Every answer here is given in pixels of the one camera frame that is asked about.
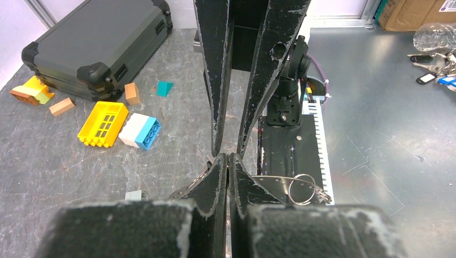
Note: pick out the tan wooden block near case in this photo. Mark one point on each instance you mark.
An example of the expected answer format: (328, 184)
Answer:
(61, 107)

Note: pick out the grey toy axle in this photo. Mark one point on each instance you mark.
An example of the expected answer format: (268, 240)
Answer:
(138, 195)

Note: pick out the perforated metal ring plate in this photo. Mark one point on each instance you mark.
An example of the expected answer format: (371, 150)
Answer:
(300, 189)

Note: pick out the black key tags on bench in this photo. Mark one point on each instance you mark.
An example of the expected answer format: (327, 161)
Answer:
(440, 67)

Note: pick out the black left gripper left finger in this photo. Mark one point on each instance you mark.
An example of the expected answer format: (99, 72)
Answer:
(191, 225)

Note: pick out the teal small block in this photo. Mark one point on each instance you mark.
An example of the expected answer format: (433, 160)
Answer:
(163, 88)

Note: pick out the yellow window brick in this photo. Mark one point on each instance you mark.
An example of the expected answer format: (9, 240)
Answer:
(103, 124)

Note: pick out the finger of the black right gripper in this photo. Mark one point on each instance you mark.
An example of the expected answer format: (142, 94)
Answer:
(278, 29)
(215, 28)

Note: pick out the white and blue brick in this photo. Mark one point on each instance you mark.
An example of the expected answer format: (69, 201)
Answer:
(140, 131)

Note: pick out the cardboard box on bench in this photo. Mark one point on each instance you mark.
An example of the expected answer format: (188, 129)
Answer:
(409, 15)

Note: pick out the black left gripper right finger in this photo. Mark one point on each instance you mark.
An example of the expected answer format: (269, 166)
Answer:
(262, 226)

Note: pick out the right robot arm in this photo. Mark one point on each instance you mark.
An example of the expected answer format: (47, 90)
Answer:
(291, 72)

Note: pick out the dark grey hard case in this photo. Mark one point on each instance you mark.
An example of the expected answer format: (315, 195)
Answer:
(99, 47)

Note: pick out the orange green brown brick stack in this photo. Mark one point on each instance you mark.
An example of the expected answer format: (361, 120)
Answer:
(33, 92)

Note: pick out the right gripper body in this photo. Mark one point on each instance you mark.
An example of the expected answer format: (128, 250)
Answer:
(246, 18)

